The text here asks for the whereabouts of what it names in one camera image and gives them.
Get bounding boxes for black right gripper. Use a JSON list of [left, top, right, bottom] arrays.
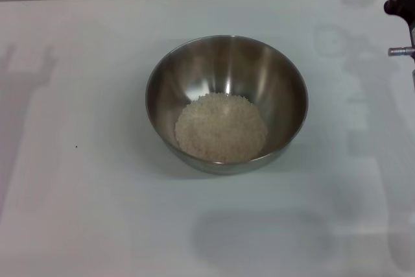
[[384, 0, 415, 64]]

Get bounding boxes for right arm cable silver plug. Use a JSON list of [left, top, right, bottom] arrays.
[[388, 47, 415, 58]]

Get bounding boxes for stainless steel mixing bowl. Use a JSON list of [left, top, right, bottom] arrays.
[[145, 34, 309, 176]]

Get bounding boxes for white rice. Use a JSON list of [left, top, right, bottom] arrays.
[[174, 92, 269, 164]]

